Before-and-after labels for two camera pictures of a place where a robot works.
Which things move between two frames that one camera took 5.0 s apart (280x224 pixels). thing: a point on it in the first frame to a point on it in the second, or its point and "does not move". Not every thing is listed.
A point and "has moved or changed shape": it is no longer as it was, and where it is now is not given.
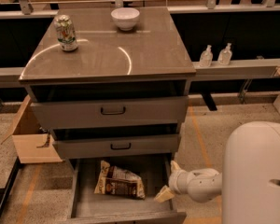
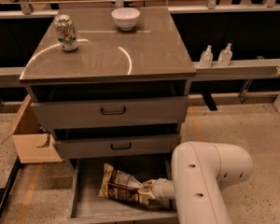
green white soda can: [65, 33] does not move
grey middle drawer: [73, 147] does not move
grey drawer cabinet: [110, 82] does not move
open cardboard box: [34, 143] does not move
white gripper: [176, 181] to [158, 188]
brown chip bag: [114, 180] has moved or changed shape
